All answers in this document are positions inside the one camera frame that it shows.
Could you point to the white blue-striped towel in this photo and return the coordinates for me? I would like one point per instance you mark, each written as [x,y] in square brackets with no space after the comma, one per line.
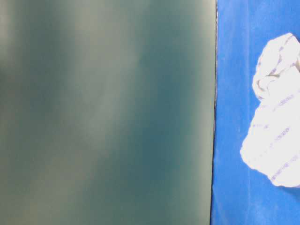
[272,144]

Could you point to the grey-green blurred panel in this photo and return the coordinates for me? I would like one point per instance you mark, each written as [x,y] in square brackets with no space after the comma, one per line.
[106,111]

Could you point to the blue table cloth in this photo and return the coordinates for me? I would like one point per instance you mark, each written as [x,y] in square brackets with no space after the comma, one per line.
[240,195]

